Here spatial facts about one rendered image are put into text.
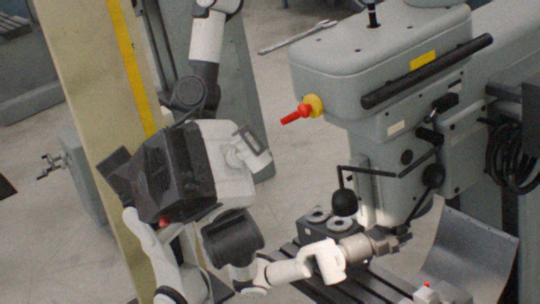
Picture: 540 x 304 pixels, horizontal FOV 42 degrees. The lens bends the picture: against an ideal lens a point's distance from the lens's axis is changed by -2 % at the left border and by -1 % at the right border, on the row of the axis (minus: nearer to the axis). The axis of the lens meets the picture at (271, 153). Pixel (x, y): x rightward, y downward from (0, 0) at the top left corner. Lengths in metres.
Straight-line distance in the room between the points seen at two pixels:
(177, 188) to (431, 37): 0.75
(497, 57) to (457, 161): 0.31
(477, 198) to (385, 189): 0.56
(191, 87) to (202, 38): 0.15
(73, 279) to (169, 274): 2.25
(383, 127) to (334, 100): 0.15
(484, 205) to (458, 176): 0.37
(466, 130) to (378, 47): 0.45
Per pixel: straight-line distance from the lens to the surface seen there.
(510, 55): 2.12
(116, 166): 2.23
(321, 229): 2.45
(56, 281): 4.61
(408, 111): 1.82
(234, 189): 1.94
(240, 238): 1.90
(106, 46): 3.34
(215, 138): 1.97
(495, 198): 2.36
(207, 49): 2.02
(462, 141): 2.03
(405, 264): 4.00
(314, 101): 1.73
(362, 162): 1.91
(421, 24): 1.81
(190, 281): 2.39
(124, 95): 3.43
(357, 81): 1.66
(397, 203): 1.96
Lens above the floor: 2.51
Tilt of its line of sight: 28 degrees down
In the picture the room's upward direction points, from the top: 12 degrees counter-clockwise
